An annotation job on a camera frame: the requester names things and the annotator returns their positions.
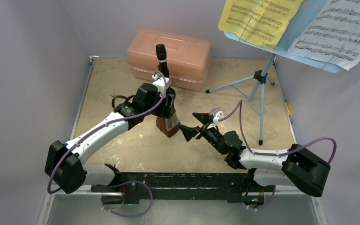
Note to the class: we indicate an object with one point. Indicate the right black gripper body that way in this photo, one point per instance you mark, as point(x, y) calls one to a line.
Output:
point(203, 128)

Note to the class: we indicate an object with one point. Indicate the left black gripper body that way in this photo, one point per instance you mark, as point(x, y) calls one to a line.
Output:
point(162, 110)

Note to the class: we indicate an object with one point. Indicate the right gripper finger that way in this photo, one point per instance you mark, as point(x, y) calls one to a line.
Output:
point(204, 118)
point(190, 132)

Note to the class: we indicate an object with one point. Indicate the brown wooden metronome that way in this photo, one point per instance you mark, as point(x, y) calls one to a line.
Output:
point(160, 123)

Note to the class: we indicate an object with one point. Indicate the clear plastic metronome cover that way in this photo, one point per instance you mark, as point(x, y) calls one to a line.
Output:
point(171, 122)

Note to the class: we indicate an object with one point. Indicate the black round microphone stand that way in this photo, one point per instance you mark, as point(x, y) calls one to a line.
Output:
point(171, 92)

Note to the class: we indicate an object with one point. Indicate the black microphone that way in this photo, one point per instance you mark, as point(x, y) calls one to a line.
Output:
point(162, 59)

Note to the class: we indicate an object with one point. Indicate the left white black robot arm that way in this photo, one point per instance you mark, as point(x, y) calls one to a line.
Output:
point(65, 161)

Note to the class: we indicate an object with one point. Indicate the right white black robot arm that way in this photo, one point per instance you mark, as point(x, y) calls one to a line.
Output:
point(296, 166)

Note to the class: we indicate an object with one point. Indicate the pink plastic storage box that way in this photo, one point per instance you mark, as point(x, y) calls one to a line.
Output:
point(188, 58)

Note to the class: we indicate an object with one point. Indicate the yellow sheet music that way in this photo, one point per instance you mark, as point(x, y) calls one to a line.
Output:
point(259, 22)

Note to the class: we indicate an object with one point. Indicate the light blue music stand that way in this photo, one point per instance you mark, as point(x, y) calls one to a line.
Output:
point(308, 10)

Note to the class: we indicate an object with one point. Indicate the white sheet music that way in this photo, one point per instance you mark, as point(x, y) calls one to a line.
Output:
point(333, 37)

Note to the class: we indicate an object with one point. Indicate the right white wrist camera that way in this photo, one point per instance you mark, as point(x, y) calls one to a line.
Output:
point(214, 116)

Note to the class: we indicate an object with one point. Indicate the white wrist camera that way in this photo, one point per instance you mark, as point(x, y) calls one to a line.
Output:
point(162, 83)
point(214, 116)

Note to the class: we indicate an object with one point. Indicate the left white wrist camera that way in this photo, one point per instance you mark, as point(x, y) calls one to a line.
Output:
point(162, 83)

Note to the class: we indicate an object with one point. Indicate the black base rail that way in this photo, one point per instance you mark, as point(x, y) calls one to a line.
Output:
point(230, 187)

